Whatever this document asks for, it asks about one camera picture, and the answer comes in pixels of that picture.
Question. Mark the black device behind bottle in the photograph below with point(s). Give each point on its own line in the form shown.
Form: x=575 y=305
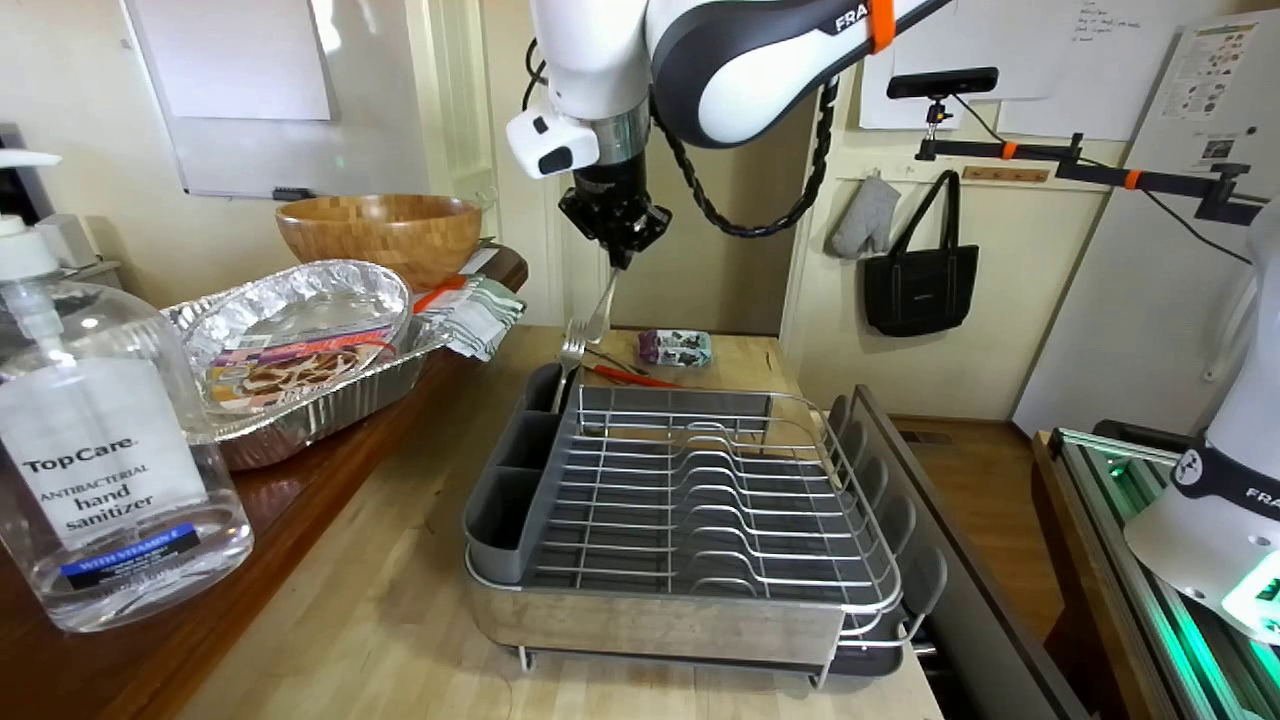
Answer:
x=25 y=181

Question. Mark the aluminium foil tray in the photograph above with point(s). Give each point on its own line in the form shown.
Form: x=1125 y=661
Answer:
x=307 y=305

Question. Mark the black tote bag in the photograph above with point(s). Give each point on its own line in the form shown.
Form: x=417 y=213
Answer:
x=923 y=285

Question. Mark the dark wooden counter ledge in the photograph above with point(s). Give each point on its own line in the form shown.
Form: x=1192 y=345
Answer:
x=307 y=494

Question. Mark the black stereo camera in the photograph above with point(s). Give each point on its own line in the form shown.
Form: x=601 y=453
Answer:
x=942 y=81

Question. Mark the seaweed snack packet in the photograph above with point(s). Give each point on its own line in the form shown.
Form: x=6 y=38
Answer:
x=677 y=349

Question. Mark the clear hand sanitizer bottle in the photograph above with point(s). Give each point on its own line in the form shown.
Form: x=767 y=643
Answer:
x=120 y=402

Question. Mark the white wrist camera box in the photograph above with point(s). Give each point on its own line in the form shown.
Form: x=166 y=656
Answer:
x=545 y=146

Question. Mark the gray oven mitt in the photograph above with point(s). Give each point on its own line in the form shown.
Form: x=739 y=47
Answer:
x=864 y=221

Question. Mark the green white plastic packet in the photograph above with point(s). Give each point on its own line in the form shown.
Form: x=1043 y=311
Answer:
x=482 y=315

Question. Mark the black camera mounting bar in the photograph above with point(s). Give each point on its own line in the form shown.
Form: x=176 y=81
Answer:
x=1066 y=167

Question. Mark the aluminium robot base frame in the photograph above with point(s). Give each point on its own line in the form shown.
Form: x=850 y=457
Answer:
x=1134 y=563

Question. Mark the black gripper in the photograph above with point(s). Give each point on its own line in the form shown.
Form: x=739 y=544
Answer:
x=615 y=203

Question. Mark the wooden bowl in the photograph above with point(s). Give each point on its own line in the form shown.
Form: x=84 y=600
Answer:
x=383 y=232

